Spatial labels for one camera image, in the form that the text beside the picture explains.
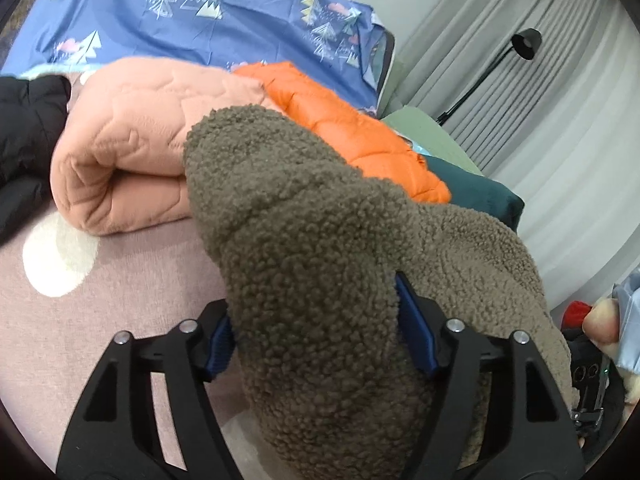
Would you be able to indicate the red object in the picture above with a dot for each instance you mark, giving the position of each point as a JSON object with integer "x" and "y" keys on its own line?
{"x": 577, "y": 315}

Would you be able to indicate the person's right hand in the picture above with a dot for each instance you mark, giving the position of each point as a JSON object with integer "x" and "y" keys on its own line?
{"x": 602, "y": 322}

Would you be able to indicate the pink polka dot blanket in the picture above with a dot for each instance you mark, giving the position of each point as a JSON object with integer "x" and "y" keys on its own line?
{"x": 100, "y": 300}

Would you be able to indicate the brown fleece garment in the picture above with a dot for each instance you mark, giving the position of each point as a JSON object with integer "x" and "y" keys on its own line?
{"x": 310, "y": 240}

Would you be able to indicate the green pillow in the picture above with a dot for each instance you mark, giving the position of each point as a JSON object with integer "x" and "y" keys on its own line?
{"x": 430, "y": 135}

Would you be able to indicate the orange quilted jacket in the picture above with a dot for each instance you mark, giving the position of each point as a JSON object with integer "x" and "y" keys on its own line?
{"x": 340, "y": 125}

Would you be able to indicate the dark green velvet garment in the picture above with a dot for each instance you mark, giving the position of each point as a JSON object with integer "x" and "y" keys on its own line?
{"x": 480, "y": 190}

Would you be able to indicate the black puffer jacket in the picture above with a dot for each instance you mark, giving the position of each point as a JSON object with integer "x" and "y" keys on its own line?
{"x": 30, "y": 125}

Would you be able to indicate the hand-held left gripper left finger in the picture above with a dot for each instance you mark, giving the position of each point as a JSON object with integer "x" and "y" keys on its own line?
{"x": 220, "y": 350}

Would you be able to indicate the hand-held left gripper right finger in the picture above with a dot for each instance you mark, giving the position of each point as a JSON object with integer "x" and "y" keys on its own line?
{"x": 415, "y": 330}

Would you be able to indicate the light blue cloth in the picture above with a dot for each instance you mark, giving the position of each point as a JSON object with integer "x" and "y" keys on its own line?
{"x": 629, "y": 325}

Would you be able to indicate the grey curtain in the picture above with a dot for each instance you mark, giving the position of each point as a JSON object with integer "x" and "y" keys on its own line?
{"x": 550, "y": 135}

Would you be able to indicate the black floor lamp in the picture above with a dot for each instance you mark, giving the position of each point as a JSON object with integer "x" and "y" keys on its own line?
{"x": 527, "y": 42}

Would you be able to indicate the peach quilted jacket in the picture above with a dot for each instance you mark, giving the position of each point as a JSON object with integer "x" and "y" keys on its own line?
{"x": 140, "y": 125}

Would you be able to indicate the blue tree print bed sheet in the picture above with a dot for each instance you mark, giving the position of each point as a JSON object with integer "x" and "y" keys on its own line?
{"x": 125, "y": 35}

